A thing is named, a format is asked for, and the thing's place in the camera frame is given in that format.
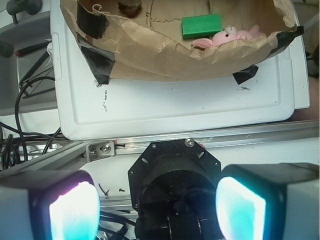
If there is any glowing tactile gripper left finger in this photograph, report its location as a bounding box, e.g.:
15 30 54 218
0 170 100 240

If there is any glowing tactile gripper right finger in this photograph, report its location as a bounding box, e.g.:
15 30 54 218
215 162 320 240

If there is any green rectangular block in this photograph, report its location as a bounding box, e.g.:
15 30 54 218
181 14 222 39

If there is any white plastic bin lid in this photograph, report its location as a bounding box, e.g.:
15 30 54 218
50 0 310 140

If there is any pink plush toy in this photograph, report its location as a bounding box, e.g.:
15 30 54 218
191 24 262 49

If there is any brown paper bag tray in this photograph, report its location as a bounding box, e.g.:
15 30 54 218
60 0 304 84

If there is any brown rock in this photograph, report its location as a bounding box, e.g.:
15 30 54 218
117 0 142 17

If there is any black cables bundle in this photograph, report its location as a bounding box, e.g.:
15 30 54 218
0 41 62 168

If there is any aluminium extrusion rail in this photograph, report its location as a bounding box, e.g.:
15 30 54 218
0 120 320 177

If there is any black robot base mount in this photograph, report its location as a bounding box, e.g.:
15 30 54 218
128 139 223 240

